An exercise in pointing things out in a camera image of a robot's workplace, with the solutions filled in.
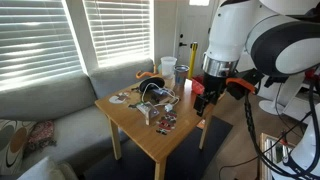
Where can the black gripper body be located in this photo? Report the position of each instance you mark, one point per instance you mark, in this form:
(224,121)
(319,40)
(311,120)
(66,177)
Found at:
(213,88)

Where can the light wooden block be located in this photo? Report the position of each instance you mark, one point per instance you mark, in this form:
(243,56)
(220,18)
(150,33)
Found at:
(152,113)

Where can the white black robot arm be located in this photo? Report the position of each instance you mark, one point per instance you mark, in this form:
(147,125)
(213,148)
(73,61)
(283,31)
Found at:
(248,41)

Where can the red woven basket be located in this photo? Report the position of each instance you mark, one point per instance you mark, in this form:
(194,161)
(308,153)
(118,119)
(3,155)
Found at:
(197,84)

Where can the steel tumbler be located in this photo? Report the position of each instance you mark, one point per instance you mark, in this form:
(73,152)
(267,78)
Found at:
(181,73)

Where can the yellow pole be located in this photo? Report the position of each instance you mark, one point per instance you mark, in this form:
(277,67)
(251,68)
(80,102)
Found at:
(194,47)

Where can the translucent plastic cup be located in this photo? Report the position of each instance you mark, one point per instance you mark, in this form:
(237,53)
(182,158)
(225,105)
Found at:
(168,64)

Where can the white fan base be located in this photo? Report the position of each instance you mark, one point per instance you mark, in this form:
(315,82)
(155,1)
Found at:
(271,107)

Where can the wooden side table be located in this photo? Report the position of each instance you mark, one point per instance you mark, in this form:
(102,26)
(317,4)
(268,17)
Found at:
(156,145)

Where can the orange plush octopus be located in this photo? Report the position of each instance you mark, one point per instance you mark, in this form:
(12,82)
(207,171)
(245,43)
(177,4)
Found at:
(141,74)

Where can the dark floor rug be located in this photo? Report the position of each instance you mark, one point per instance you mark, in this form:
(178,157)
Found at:
(186,162)

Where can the grey sofa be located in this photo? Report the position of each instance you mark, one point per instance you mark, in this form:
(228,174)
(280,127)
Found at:
(81,130)

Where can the patterned cushion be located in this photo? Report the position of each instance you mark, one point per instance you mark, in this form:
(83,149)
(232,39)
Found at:
(13,138)

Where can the white charger with cable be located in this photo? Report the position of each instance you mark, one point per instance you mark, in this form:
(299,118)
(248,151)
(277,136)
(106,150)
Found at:
(167,106)

